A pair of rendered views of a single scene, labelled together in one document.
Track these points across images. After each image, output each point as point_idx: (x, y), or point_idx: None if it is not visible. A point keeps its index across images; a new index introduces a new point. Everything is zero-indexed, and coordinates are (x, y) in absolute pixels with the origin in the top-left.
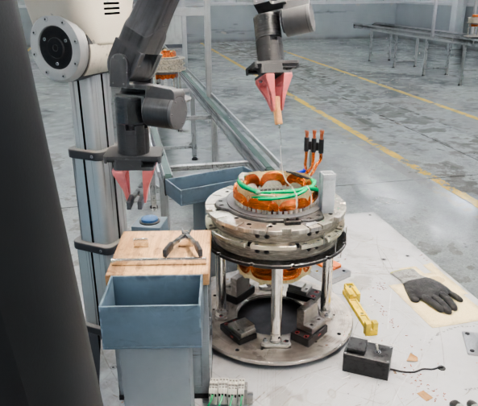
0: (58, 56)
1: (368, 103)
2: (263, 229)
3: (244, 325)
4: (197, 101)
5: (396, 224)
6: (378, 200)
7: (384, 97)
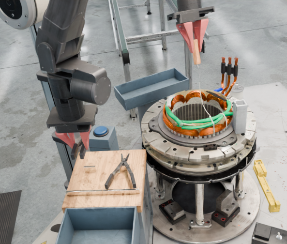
0: (12, 9)
1: None
2: (186, 157)
3: (176, 211)
4: None
5: None
6: (283, 40)
7: None
